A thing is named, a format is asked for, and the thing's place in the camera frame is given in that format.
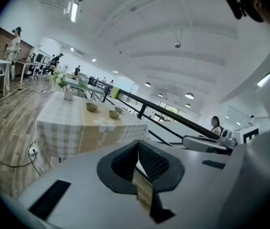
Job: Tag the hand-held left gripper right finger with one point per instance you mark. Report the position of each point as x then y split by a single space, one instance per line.
173 173

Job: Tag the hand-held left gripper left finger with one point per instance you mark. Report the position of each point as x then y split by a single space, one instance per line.
106 173

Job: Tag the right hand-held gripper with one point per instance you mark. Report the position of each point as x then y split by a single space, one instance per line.
197 143

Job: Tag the olive green ceramic bowl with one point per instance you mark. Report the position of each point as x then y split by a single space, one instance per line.
91 107
119 109
114 115

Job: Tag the black metal railing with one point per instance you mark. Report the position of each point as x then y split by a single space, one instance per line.
173 115

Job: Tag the beige checked tablecloth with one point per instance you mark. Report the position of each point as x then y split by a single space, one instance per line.
65 128

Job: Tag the person's cream shirt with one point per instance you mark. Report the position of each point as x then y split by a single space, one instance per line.
256 187

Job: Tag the white power strip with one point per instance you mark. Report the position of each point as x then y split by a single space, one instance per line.
33 151

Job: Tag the green cloth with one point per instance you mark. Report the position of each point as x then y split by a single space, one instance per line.
115 92

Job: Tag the light blue table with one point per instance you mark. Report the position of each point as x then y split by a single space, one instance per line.
96 89

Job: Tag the white ceramic vase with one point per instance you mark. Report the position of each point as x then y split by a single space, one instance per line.
68 95

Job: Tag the fluorescent ceiling lamp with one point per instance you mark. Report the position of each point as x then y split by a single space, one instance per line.
266 77
74 12

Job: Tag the hanging ceiling fixture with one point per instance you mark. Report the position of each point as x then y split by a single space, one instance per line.
178 44

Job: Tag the white artificial flower bunch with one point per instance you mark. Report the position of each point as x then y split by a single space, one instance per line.
57 79

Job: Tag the standing fan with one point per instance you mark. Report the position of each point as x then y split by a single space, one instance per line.
66 68

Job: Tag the office desks with monitors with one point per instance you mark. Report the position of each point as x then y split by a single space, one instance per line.
33 63

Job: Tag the black head-worn camera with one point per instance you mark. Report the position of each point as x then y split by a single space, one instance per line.
236 6

